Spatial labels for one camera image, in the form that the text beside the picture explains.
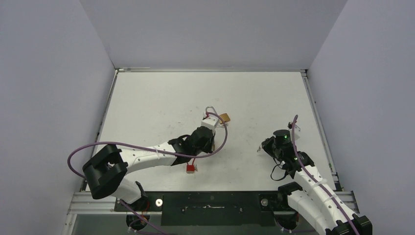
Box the aluminium table edge rail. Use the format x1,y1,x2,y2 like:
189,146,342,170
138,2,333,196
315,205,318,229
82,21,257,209
300,70,340,189

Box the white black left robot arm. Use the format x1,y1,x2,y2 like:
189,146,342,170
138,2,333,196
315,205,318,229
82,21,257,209
82,126,215,211

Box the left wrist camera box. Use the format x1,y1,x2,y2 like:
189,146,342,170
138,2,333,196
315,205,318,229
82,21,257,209
201,113,219,133

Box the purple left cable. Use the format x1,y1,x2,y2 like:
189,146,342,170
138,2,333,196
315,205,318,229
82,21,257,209
67,111,229,235

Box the brass padlock long shackle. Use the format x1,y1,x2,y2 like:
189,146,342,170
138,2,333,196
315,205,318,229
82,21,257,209
205,106,231,127

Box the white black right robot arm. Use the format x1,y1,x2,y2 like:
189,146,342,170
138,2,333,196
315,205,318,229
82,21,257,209
258,129,373,235

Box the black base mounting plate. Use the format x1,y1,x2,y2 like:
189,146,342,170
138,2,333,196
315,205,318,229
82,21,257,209
130,191,299,227

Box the red cable padlock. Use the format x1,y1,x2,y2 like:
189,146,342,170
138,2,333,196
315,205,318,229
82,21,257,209
186,158,198,174

